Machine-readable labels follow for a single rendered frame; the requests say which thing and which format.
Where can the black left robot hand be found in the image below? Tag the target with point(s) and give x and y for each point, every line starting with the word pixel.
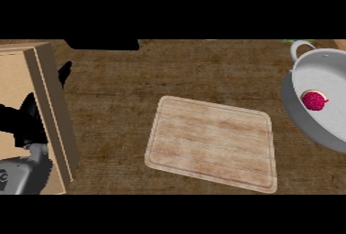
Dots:
pixel 27 122

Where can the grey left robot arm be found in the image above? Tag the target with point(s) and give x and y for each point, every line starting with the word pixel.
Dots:
pixel 20 173

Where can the wooden cutting board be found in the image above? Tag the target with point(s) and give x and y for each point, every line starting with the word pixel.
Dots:
pixel 212 143

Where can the black appliance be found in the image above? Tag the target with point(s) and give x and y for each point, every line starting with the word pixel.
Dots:
pixel 104 44

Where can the green leafy thing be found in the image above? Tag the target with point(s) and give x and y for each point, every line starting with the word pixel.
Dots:
pixel 298 40

